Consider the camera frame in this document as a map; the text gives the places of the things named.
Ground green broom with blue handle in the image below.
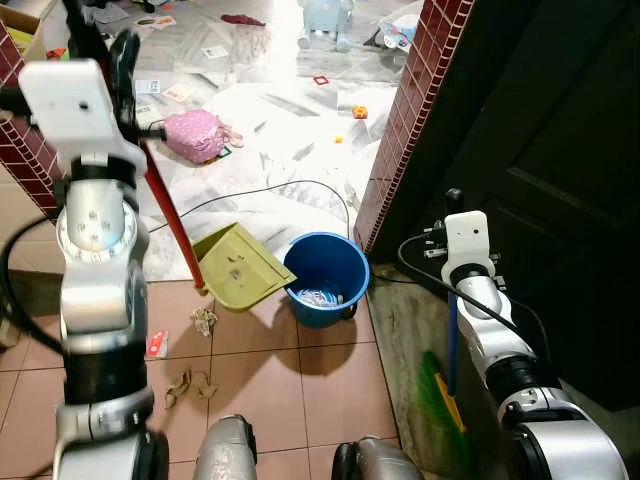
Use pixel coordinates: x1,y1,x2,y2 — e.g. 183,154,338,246
415,290,471,463

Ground silver right robot leg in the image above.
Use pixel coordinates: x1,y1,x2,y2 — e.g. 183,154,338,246
332,435,423,480

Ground dark wooden door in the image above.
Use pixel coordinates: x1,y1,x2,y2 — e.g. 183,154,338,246
375,0,640,411

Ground red and white wrapper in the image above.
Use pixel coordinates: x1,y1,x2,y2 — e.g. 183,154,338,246
146,332,169,359

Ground crumpled paper scrap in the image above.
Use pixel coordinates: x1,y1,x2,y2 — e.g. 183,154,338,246
192,308,219,337

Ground dark red cloth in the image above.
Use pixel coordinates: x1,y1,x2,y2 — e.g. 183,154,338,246
220,13,267,27

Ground blue plastic bucket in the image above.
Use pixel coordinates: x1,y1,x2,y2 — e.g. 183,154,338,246
283,232,372,330

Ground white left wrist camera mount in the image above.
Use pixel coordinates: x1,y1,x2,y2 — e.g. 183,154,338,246
18,58,149,173

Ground white paper scraps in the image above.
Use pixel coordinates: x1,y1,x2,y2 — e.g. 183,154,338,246
298,287,343,307

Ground long black floor cable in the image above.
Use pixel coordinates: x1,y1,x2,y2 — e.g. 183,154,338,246
148,180,353,241

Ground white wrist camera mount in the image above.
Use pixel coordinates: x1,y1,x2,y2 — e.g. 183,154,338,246
440,210,498,286
18,58,149,173

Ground clear plastic bag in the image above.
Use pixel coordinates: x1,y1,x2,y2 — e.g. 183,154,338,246
378,5,426,51

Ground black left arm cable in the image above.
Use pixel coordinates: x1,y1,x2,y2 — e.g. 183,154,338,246
0,215,66,356

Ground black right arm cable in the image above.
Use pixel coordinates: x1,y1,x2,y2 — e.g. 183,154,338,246
397,232,551,371

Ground silver robot leg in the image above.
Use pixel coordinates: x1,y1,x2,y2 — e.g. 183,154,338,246
332,435,423,480
193,415,258,480

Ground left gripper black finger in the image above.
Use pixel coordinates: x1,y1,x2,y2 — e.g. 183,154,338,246
112,29,140,101

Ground silver left robot leg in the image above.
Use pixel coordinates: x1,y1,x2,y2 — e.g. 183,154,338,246
193,415,258,480

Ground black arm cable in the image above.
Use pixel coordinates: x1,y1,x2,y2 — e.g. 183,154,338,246
0,215,66,356
397,232,551,371

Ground pink dotted bag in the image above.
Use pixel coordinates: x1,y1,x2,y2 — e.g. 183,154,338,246
162,108,229,164

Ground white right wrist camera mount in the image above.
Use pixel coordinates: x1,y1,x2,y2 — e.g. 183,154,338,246
440,210,498,286

